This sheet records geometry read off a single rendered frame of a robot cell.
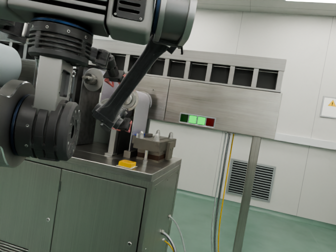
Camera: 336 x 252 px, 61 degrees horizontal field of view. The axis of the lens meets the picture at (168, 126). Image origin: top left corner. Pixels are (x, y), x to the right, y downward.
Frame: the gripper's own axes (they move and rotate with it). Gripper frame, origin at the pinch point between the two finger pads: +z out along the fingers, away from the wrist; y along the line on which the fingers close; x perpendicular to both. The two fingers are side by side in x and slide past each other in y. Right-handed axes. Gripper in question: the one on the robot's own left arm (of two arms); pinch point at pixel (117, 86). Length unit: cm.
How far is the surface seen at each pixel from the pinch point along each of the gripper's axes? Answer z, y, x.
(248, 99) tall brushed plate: 32, 71, 34
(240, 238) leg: 107, 80, -31
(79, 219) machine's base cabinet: 37, -6, -65
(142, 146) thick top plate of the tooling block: 28.2, 15.9, -18.7
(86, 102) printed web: 24.5, -31.6, 4.9
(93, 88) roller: 12.5, -23.2, 7.2
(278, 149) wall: 240, 121, 148
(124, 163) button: 15.0, 15.8, -38.8
